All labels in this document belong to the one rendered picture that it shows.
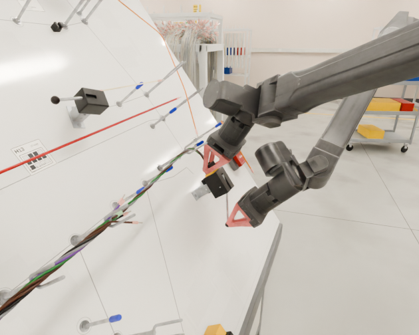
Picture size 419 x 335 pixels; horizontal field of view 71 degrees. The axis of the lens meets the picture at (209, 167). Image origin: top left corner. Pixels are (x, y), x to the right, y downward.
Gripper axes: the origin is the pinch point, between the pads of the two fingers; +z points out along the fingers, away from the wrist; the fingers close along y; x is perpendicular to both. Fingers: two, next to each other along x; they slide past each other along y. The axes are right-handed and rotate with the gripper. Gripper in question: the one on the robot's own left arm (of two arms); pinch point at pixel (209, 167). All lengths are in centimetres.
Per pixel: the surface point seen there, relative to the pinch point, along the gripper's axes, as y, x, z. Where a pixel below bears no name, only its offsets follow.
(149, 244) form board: 21.8, 1.7, 8.8
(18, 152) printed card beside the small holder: 32.6, -20.9, -0.7
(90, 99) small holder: 21.1, -20.6, -8.6
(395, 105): -403, 107, -19
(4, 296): 44.9, -5.6, 4.9
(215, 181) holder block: 2.2, 3.4, 0.7
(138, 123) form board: 4.6, -18.9, -0.4
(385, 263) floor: -145, 123, 58
